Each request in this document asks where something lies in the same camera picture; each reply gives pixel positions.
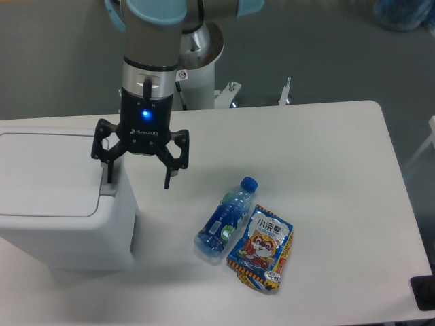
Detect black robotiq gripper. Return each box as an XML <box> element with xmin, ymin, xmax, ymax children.
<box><xmin>90</xmin><ymin>87</ymin><xmax>190</xmax><ymax>190</ymax></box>

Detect white push-lid trash can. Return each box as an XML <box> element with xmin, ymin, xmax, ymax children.
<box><xmin>1</xmin><ymin>126</ymin><xmax>138</xmax><ymax>270</ymax></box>

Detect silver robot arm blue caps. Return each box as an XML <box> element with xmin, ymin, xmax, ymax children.
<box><xmin>91</xmin><ymin>1</ymin><xmax>264</xmax><ymax>187</ymax></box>

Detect blue plastic drink bottle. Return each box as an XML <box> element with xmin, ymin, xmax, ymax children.
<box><xmin>194</xmin><ymin>177</ymin><xmax>258</xmax><ymax>264</ymax></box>

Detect blue cartoon snack bag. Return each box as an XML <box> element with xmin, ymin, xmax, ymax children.
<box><xmin>226</xmin><ymin>204</ymin><xmax>294</xmax><ymax>293</ymax></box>

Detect blue plastic bag on floor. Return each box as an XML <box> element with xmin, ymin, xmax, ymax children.
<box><xmin>372</xmin><ymin>1</ymin><xmax>434</xmax><ymax>32</ymax></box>

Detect white furniture edge right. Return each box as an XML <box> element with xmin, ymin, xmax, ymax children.
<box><xmin>403</xmin><ymin>116</ymin><xmax>434</xmax><ymax>182</ymax></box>

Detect black device at table edge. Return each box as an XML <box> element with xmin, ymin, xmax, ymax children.
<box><xmin>410</xmin><ymin>275</ymin><xmax>434</xmax><ymax>311</ymax></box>

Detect white metal base frame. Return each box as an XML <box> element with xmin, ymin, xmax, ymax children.
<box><xmin>117</xmin><ymin>77</ymin><xmax>292</xmax><ymax>115</ymax></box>

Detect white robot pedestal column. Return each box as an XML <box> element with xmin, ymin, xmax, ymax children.
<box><xmin>173</xmin><ymin>22</ymin><xmax>224</xmax><ymax>111</ymax></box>

